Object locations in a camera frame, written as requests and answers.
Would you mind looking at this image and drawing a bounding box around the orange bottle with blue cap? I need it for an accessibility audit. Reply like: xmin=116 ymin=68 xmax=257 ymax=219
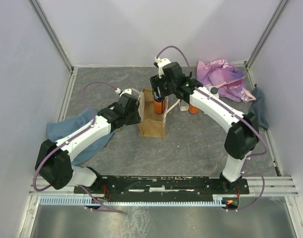
xmin=154 ymin=97 xmax=166 ymax=115

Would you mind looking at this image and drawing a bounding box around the clear square bottle grey cap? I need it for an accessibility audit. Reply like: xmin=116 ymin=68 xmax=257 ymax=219
xmin=179 ymin=100 xmax=189 ymax=112

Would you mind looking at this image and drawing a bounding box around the watermelon print canvas bag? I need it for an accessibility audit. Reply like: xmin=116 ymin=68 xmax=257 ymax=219
xmin=137 ymin=88 xmax=180 ymax=138

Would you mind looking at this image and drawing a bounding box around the orange spray bottle blue top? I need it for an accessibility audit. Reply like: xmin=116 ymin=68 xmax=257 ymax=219
xmin=188 ymin=104 xmax=199 ymax=115

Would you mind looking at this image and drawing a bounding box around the white plastic bottle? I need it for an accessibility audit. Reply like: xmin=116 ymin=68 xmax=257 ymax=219
xmin=207 ymin=86 xmax=219 ymax=95

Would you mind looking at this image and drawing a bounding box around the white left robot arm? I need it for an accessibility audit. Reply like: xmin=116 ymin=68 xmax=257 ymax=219
xmin=33 ymin=89 xmax=141 ymax=193

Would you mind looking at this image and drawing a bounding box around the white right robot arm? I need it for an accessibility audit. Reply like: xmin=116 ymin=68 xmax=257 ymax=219
xmin=150 ymin=58 xmax=259 ymax=194

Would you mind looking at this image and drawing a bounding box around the purple printed cloth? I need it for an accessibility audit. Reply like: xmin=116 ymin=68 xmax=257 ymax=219
xmin=197 ymin=59 xmax=256 ymax=103

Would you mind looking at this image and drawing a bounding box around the light blue cloth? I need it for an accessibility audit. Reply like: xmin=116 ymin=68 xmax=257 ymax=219
xmin=47 ymin=108 xmax=115 ymax=166

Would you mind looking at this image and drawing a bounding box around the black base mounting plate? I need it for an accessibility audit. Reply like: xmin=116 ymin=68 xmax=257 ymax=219
xmin=86 ymin=176 xmax=250 ymax=201

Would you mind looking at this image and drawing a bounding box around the dark blue-grey cloth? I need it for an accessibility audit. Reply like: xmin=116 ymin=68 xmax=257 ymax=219
xmin=249 ymin=84 xmax=269 ymax=130

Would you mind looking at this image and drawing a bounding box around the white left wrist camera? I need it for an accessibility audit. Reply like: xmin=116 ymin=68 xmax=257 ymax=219
xmin=115 ymin=88 xmax=140 ymax=97

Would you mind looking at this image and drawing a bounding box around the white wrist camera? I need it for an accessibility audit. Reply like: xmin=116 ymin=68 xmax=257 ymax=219
xmin=154 ymin=57 xmax=171 ymax=78
xmin=115 ymin=88 xmax=140 ymax=97

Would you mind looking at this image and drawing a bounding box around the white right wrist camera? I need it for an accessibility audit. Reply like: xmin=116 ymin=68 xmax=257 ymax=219
xmin=154 ymin=57 xmax=171 ymax=78

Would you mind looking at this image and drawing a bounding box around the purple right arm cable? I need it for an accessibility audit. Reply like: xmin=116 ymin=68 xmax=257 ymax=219
xmin=156 ymin=45 xmax=269 ymax=212

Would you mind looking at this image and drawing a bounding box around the light blue cable comb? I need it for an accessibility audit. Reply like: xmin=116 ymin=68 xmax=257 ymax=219
xmin=39 ymin=195 xmax=226 ymax=207

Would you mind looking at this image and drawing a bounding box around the aluminium rail frame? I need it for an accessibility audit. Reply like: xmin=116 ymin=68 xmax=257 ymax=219
xmin=17 ymin=0 xmax=303 ymax=238

